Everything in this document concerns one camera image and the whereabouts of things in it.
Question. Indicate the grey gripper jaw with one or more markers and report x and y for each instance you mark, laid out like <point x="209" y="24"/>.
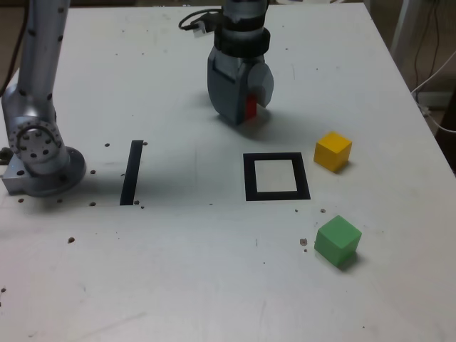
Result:
<point x="224" y="89"/>
<point x="261" y="82"/>

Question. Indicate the red cube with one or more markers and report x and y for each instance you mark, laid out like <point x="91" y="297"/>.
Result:
<point x="251" y="107"/>

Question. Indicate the yellow cube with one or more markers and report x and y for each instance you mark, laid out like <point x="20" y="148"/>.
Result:
<point x="331" y="151"/>

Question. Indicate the green cube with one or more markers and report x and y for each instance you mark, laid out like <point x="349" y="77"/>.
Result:
<point x="335" y="242"/>

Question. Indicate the black tape square outline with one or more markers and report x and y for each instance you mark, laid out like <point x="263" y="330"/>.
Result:
<point x="249" y="178"/>

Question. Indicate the black tape strip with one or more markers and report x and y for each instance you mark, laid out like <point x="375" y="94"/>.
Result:
<point x="131" y="174"/>

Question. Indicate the small gripper camera box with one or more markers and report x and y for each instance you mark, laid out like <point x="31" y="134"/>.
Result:
<point x="200" y="29"/>

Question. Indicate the white metal post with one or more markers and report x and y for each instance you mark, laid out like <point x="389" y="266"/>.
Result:
<point x="402" y="32"/>

